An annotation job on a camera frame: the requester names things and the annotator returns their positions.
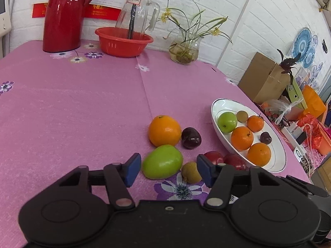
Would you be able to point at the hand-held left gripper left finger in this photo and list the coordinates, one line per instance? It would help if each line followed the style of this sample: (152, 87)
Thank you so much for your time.
(133, 169)

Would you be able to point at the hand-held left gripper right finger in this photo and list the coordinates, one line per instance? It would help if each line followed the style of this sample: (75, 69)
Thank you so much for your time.
(204, 169)

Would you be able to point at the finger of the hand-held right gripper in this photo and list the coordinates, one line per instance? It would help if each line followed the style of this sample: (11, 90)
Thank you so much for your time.
(307, 188)

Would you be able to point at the red apple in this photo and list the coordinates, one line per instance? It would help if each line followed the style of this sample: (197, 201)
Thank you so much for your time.
(216, 157)
(235, 161)

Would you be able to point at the green mango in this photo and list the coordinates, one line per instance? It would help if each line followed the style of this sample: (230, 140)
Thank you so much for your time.
(162, 162)

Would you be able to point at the dark purple plum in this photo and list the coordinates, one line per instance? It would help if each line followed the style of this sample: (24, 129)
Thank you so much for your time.
(191, 137)
(265, 137)

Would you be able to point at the white plate with dark rim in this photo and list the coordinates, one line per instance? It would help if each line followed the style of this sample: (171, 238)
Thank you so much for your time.
(219, 134)

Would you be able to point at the large orange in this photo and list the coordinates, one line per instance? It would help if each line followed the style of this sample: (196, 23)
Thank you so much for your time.
(164, 131)

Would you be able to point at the small green apple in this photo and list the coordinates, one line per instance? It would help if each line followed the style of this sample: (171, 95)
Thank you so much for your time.
(227, 122)

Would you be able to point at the small kiwi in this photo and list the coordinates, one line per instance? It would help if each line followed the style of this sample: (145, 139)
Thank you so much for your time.
(242, 116)

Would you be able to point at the orange plastic basket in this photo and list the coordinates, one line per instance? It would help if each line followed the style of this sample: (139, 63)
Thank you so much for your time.
(326, 142)

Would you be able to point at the white power strip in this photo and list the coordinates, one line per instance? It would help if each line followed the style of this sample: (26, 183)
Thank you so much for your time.
(293, 131)

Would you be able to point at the red plastic bag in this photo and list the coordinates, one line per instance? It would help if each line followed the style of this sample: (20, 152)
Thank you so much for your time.
(310, 124)

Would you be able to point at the pink floral tablecloth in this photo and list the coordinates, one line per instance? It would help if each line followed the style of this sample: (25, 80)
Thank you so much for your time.
(77, 108)

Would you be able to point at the clear plastic bag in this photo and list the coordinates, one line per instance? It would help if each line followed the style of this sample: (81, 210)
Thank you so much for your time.
(283, 108)

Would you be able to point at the orange plastic container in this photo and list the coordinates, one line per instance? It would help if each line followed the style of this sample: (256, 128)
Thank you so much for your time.
(314, 100)

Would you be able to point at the green folder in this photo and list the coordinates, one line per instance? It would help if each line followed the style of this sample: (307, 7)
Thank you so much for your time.
(294, 93)

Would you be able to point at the cardboard box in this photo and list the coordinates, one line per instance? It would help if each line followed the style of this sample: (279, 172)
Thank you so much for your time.
(261, 80)

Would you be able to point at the red plastic basin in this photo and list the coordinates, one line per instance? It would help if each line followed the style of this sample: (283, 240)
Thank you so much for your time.
(121, 47)

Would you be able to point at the purple leaf plant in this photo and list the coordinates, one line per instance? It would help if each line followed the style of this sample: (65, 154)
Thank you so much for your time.
(288, 63)

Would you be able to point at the dark stirring stick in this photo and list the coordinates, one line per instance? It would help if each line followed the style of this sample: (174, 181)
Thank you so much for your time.
(132, 18)

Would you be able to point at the glass pitcher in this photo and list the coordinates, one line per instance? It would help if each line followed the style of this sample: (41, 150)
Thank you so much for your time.
(142, 13)

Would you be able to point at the glass vase with plant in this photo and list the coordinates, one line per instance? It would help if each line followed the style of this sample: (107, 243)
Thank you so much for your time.
(165, 15)

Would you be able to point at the red thermos jug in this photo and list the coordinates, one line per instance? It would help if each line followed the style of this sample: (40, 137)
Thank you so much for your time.
(62, 18)

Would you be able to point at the small blue patterned wall plate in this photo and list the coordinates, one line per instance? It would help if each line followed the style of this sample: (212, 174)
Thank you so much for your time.
(309, 58)

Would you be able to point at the large blue patterned wall plate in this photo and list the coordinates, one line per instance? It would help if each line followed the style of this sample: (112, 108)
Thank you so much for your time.
(302, 44)

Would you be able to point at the white wall pipe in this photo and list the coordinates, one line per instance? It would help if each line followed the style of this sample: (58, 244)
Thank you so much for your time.
(238, 23)

